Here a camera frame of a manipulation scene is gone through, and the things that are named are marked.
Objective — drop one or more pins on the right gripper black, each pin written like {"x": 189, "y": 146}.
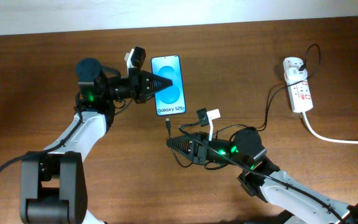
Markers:
{"x": 201, "y": 153}

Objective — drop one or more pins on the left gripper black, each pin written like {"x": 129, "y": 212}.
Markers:
{"x": 140, "y": 84}

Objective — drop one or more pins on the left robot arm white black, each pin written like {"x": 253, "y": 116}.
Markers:
{"x": 53, "y": 187}

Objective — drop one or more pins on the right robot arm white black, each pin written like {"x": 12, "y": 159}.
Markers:
{"x": 260, "y": 177}

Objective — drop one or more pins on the white charger plug adapter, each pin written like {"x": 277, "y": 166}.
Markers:
{"x": 293, "y": 75}

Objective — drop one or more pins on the white power strip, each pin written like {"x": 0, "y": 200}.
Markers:
{"x": 299, "y": 92}

